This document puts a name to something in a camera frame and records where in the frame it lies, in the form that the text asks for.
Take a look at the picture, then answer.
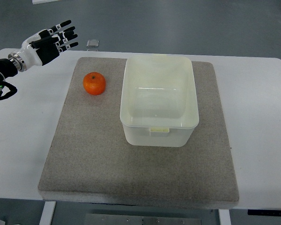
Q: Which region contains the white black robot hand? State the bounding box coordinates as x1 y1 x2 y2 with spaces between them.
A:
8 20 78 72

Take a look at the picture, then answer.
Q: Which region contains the orange fruit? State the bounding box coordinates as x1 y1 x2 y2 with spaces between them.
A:
82 72 106 96

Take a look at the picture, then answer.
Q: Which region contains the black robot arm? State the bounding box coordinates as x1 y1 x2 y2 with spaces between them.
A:
0 59 18 101

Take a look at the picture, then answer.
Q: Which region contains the white plastic box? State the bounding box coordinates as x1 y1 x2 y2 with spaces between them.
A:
120 55 199 147

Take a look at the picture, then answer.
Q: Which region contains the white object top edge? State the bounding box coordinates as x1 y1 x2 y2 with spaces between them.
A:
32 0 56 4

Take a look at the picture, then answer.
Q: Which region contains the small clear square on floor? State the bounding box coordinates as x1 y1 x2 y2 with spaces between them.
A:
86 39 99 48

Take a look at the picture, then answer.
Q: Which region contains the grey felt mat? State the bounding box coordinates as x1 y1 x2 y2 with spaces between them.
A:
38 57 239 209

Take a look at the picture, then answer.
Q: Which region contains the white table leg left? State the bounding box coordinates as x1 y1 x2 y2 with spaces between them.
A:
39 201 56 225

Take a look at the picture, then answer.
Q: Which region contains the white table leg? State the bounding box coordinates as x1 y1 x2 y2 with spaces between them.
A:
39 201 56 225
218 210 231 225

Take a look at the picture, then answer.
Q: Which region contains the white table leg right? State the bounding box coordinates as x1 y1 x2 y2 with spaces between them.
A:
218 210 231 225

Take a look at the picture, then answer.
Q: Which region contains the black table control panel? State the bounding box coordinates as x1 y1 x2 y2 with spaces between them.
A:
247 210 281 217

